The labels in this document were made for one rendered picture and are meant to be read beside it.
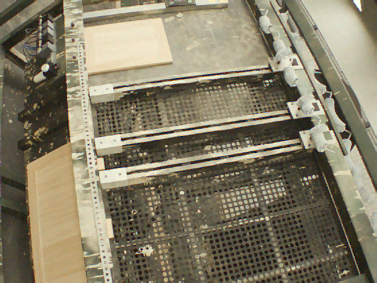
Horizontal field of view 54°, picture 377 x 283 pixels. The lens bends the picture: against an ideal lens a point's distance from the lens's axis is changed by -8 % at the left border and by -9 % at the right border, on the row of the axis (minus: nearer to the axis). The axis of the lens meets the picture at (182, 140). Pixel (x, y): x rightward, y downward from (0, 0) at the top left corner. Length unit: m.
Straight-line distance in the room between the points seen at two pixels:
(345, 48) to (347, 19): 0.71
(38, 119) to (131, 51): 0.78
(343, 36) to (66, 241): 6.85
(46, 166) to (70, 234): 0.47
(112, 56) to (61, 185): 0.79
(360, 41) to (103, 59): 6.24
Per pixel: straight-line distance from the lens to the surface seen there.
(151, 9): 2.58
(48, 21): 2.47
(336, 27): 8.21
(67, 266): 2.13
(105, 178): 1.84
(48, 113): 2.62
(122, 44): 2.39
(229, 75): 2.20
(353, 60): 7.70
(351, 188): 2.01
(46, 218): 2.30
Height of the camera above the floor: 1.84
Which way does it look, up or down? 17 degrees down
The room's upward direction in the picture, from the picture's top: 66 degrees clockwise
